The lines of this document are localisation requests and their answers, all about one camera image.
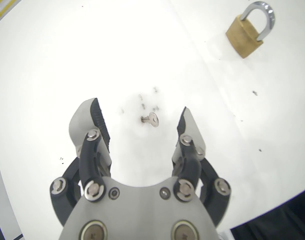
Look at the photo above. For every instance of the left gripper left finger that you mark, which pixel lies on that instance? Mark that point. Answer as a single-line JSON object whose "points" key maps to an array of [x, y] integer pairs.
{"points": [[89, 151]]}

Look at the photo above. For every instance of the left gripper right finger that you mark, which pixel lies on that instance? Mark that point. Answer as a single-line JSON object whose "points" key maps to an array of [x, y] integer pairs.
{"points": [[191, 158]]}

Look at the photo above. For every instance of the small silver key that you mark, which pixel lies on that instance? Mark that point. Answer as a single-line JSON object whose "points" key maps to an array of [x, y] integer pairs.
{"points": [[152, 119]]}

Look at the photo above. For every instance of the brass padlock with steel shackle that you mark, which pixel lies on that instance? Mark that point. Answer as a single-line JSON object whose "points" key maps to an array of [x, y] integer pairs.
{"points": [[250, 32]]}

